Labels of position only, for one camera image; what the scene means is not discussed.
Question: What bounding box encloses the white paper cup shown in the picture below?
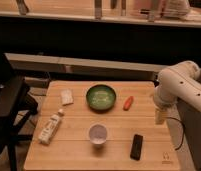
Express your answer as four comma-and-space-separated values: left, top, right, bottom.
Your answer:
88, 124, 108, 146

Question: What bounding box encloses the green bowl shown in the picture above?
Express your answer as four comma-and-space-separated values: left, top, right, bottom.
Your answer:
86, 84, 116, 111

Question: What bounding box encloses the orange carrot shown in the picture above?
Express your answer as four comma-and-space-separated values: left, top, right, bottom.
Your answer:
123, 96, 134, 111

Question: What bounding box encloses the small white packet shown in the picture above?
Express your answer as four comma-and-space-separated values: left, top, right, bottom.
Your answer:
61, 89, 74, 105

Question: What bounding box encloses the black cable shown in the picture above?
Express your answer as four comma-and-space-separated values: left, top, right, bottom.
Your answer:
167, 116, 186, 152

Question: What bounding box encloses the white tube bottle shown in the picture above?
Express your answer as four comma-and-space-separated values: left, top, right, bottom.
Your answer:
38, 109, 64, 145

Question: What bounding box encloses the black chair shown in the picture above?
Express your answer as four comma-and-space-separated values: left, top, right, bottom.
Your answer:
0, 53, 38, 171

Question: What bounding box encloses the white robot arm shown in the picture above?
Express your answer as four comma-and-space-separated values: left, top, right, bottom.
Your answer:
153, 61, 201, 124

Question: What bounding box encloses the cream robot pusher gripper finger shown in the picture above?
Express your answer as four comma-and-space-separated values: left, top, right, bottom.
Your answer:
155, 108, 167, 125

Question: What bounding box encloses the grey metal bench rail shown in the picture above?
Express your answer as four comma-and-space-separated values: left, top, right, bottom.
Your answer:
6, 53, 165, 73

